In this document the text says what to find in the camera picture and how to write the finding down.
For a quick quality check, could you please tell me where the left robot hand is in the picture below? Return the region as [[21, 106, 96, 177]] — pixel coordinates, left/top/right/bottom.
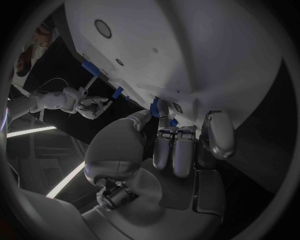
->
[[81, 99, 237, 240]]

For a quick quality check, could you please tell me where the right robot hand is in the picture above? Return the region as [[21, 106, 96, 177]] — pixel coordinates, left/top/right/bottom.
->
[[75, 95, 114, 120]]

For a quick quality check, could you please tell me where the white task board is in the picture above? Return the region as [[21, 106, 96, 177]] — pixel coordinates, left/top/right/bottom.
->
[[63, 0, 283, 133]]

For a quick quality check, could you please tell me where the blue peg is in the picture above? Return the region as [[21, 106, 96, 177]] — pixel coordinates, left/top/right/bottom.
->
[[111, 86, 124, 100]]

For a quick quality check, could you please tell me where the blue block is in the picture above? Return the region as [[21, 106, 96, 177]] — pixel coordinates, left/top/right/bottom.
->
[[80, 59, 101, 77]]

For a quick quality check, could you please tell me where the person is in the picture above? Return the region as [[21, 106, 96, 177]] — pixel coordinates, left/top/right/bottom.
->
[[13, 21, 61, 83]]

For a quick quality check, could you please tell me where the white cable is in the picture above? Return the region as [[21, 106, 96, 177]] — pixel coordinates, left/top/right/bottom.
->
[[8, 77, 70, 101]]

